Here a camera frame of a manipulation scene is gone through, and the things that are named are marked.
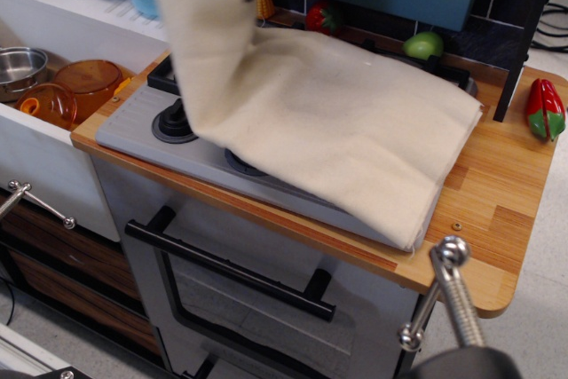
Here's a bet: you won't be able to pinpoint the metal clamp screw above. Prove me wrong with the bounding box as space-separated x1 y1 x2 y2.
1 179 77 230
398 235 485 352

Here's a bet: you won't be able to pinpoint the wooden drawer cabinet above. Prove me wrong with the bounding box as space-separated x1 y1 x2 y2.
1 201 164 367

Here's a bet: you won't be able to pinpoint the black oven door handle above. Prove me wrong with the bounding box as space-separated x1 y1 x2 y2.
125 206 335 322

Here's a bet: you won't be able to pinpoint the green toy apple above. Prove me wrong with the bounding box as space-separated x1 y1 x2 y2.
402 31 444 60

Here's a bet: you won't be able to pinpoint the yellow toy corn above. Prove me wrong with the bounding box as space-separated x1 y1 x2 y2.
256 0 276 20

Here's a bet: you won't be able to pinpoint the cream cloth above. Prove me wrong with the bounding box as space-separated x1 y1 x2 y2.
157 0 482 251

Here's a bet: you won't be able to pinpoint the black stove knob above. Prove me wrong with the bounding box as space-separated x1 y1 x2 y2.
152 99 198 145

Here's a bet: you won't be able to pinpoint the black cables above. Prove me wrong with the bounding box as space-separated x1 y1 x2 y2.
492 0 568 53

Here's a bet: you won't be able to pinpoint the metal clamp screw left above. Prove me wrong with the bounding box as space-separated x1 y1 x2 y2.
1 179 77 230

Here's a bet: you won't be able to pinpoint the red toy strawberry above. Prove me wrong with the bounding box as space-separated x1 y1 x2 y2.
305 0 343 36

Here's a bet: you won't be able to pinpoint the black metal stand post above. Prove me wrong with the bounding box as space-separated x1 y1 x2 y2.
493 0 548 122

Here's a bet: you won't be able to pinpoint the red toy pepper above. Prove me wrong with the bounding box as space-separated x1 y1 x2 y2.
525 78 566 142

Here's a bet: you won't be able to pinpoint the grey toy stove top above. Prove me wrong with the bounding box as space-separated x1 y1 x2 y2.
96 45 476 246

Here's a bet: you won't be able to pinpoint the steel pot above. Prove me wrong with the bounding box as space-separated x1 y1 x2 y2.
1 47 49 103

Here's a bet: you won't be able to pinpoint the metal clamp screw right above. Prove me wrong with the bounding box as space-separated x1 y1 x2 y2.
398 235 485 352

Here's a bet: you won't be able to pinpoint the white oven door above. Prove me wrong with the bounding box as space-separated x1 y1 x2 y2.
117 201 418 378

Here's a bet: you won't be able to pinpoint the orange transparent lid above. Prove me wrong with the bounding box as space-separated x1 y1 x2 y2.
15 83 77 130

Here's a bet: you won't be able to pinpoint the orange transparent bowl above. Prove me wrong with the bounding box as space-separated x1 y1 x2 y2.
53 59 123 124

